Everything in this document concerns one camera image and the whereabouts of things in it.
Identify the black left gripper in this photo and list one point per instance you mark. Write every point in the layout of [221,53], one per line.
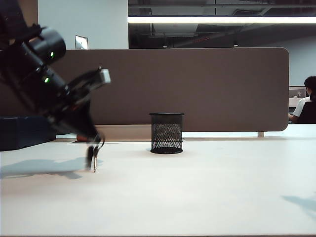
[74,113]

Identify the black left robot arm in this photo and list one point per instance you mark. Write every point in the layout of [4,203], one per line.
[37,61]

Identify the black mesh basket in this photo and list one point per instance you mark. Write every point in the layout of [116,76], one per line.
[166,134]

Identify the orange round fruit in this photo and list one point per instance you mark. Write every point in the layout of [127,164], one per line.
[80,138]

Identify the dark blue tool case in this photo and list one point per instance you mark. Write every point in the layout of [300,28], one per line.
[22,133]

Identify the brown desk partition panel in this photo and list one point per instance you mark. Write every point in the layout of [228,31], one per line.
[197,86]

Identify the long ceiling light strip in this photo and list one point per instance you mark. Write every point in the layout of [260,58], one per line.
[222,20]

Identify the computer monitor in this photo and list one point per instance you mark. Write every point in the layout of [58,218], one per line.
[296,95]

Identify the seated person in white shirt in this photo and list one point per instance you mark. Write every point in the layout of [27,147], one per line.
[304,101]

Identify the black office chair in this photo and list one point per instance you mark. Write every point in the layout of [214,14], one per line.
[308,113]

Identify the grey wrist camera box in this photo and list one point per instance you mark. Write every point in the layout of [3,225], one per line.
[104,76]

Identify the white framed wall sign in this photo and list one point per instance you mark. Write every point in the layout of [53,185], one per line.
[81,42]

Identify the white partition foot bracket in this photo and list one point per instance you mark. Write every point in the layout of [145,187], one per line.
[261,134]

